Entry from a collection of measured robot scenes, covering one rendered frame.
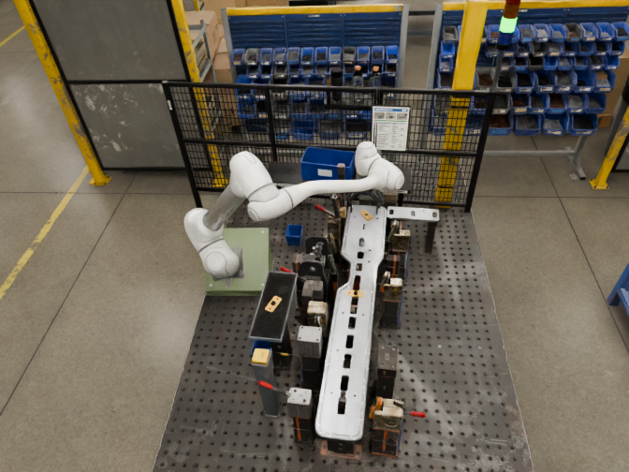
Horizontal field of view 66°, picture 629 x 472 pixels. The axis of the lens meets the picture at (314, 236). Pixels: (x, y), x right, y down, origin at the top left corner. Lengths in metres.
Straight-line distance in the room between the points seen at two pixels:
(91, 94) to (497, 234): 3.62
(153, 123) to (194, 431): 2.94
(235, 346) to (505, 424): 1.34
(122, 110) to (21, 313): 1.85
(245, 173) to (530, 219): 2.95
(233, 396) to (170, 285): 1.68
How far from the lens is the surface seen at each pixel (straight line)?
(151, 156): 4.88
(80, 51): 4.56
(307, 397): 2.01
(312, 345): 2.10
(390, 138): 2.98
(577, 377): 3.59
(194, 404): 2.50
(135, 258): 4.29
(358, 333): 2.24
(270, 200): 2.09
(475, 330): 2.70
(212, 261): 2.54
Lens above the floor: 2.83
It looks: 44 degrees down
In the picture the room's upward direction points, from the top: 4 degrees counter-clockwise
